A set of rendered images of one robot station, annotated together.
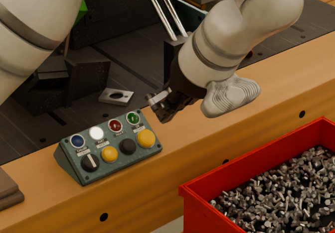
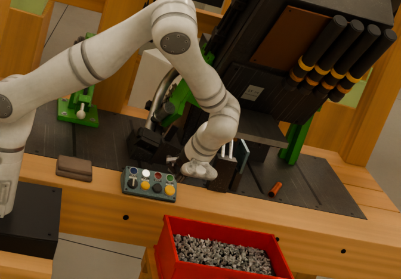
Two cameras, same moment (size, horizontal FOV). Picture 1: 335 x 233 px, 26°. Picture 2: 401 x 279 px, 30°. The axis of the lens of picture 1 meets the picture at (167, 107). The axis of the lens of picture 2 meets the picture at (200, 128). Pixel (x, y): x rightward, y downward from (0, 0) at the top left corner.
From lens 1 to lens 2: 101 cm
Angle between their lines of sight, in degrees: 21
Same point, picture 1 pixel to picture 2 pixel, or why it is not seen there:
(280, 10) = (219, 127)
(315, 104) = (288, 239)
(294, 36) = (311, 204)
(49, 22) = (98, 66)
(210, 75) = (193, 154)
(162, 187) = not seen: hidden behind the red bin
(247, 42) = (207, 140)
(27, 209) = (89, 186)
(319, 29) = (332, 209)
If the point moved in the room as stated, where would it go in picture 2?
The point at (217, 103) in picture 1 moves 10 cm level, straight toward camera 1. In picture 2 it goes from (188, 168) to (165, 177)
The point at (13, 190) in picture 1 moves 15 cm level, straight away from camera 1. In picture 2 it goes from (88, 173) to (106, 154)
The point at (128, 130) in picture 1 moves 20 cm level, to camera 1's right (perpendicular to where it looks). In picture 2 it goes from (163, 181) to (225, 215)
